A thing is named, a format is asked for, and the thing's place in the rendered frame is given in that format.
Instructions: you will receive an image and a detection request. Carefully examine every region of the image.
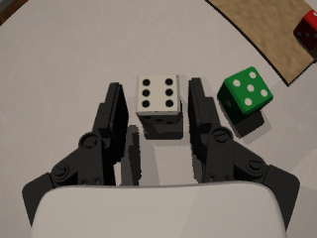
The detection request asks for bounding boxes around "green die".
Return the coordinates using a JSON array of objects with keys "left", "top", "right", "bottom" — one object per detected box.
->
[{"left": 217, "top": 66, "right": 273, "bottom": 124}]

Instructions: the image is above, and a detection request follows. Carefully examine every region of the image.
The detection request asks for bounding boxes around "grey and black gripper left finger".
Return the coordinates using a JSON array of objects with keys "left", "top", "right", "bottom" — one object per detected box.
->
[{"left": 22, "top": 82, "right": 129, "bottom": 227}]

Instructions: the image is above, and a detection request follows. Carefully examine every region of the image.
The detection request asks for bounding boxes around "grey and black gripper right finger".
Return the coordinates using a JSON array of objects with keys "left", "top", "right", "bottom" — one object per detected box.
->
[{"left": 187, "top": 77, "right": 300, "bottom": 230}]

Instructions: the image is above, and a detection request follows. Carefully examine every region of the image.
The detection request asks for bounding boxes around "red die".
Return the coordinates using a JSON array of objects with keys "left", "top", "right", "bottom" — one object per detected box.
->
[{"left": 293, "top": 10, "right": 317, "bottom": 51}]

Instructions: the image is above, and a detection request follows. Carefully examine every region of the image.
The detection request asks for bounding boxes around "tan mat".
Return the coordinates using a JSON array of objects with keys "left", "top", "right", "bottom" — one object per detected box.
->
[{"left": 205, "top": 0, "right": 317, "bottom": 85}]

